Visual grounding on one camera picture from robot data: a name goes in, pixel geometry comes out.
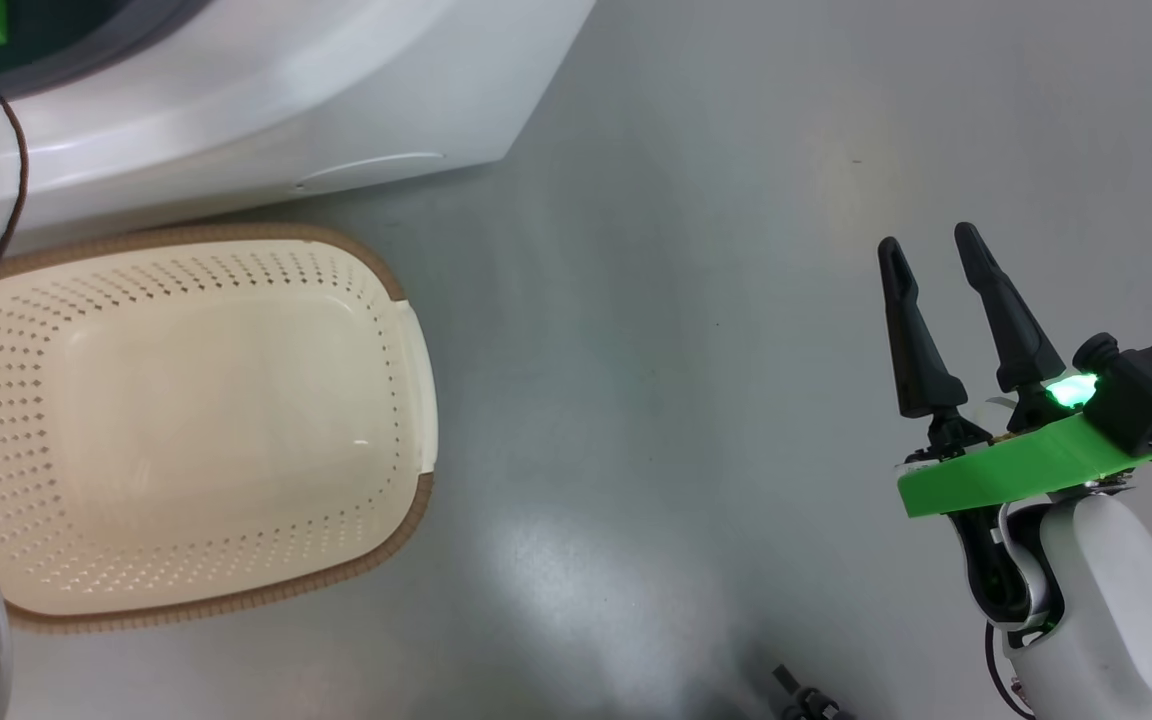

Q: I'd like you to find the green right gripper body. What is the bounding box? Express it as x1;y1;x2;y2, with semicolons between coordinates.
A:
896;372;1152;521

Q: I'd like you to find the cream perforated laundry basket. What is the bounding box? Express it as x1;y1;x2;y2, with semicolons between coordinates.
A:
0;224;439;633

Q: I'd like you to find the round drain filter cover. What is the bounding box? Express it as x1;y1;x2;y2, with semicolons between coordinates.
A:
296;150;447;191

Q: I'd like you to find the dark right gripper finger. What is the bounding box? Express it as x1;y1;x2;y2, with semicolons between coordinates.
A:
954;222;1067;396
876;237;969;421

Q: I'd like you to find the white front-load washing machine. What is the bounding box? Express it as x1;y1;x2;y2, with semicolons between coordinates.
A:
0;0;597;266

